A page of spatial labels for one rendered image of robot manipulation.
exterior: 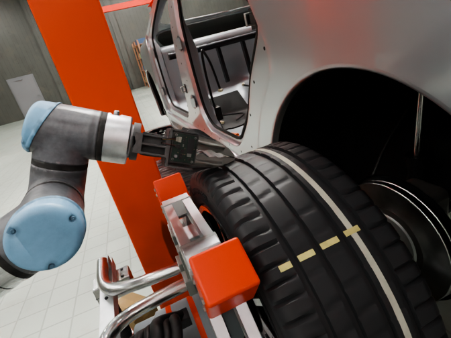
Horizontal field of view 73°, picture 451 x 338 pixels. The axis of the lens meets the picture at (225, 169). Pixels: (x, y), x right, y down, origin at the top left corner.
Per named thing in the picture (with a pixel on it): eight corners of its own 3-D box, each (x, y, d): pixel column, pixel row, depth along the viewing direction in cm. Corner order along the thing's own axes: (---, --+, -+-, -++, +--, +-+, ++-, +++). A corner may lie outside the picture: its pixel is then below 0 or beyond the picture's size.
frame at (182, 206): (320, 519, 56) (268, 308, 35) (289, 542, 54) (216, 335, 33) (219, 311, 104) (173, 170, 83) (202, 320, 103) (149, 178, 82)
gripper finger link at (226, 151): (241, 159, 61) (197, 151, 58) (232, 157, 66) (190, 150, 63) (244, 143, 60) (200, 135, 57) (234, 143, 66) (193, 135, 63)
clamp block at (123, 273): (136, 290, 76) (129, 274, 74) (100, 307, 73) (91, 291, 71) (134, 278, 80) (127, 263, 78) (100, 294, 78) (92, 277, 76)
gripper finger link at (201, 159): (239, 174, 61) (194, 167, 58) (229, 171, 66) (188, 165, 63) (241, 159, 61) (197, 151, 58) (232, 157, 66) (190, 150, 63)
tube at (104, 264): (191, 276, 64) (177, 236, 60) (99, 318, 59) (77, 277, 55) (174, 236, 80) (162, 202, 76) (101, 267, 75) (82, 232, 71)
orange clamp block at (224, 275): (255, 297, 46) (262, 282, 39) (207, 321, 44) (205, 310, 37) (235, 255, 49) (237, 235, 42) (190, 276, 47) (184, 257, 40)
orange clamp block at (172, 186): (192, 200, 76) (180, 171, 80) (162, 212, 74) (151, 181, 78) (192, 209, 83) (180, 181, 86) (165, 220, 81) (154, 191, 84)
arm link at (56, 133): (32, 150, 57) (38, 96, 55) (103, 160, 61) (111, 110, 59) (14, 159, 48) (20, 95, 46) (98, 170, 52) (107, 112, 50)
